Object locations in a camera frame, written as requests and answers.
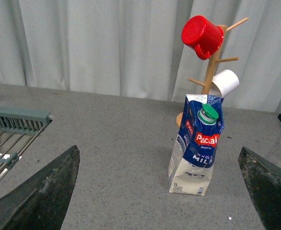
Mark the blue white milk carton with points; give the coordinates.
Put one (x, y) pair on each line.
(192, 160)

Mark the white cup on tree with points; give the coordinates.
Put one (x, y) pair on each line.
(224, 83)

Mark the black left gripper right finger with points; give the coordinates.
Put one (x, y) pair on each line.
(263, 182)

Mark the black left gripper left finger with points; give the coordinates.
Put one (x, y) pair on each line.
(41, 202)

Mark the white curtain backdrop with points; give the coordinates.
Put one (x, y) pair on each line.
(133, 47)

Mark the green metal dish rack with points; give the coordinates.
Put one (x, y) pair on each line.
(19, 127)

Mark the wooden mug tree stand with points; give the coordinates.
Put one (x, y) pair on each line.
(214, 60)

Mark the red plastic cup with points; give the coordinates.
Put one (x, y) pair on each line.
(202, 36)

